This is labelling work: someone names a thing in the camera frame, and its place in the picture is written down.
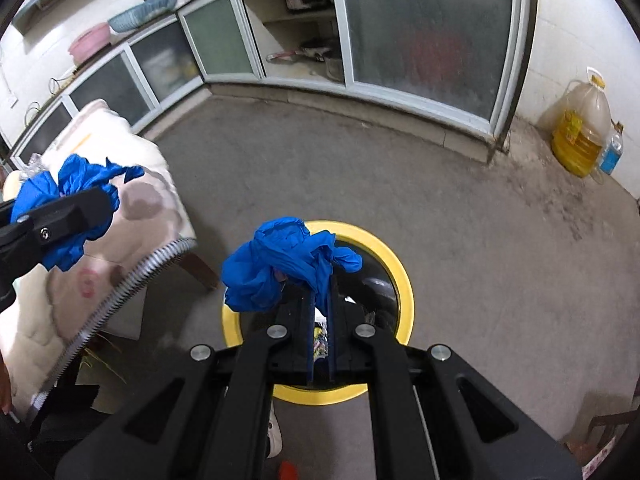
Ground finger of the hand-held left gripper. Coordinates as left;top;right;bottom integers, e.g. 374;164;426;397
0;187;120;311

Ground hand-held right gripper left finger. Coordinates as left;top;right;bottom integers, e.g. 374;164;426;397
55;287;317;480

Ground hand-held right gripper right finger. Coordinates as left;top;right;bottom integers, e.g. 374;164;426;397
327;280;583;480

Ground blue rubber glove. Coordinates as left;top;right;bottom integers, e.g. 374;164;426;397
10;154;146;271
221;217;363;313

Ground clear plastic bottle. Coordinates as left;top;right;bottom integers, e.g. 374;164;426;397
22;152;48;178

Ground yellow rimmed trash bin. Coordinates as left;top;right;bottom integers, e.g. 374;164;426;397
221;220;416;406

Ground printed blanket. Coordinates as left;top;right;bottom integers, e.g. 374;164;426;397
0;100;197;426

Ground wooden table leg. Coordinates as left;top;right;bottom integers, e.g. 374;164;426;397
182;252;221;291

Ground pink pot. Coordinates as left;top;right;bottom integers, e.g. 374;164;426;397
67;22;111;60

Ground blue plastic basket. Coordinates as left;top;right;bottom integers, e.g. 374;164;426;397
107;0;180;32

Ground wooden chair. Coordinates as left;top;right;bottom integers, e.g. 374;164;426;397
565;395;640;480

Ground frying pan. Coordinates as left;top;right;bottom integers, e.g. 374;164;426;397
266;42;336;64

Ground cooking oil bottle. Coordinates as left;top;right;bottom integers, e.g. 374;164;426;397
550;67;613;178

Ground kitchen counter cabinet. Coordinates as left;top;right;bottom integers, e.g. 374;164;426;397
7;0;546;161

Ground blue label water bottle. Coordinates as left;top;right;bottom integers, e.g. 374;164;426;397
596;122;625;176

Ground counter cables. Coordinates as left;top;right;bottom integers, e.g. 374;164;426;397
22;75;76;126

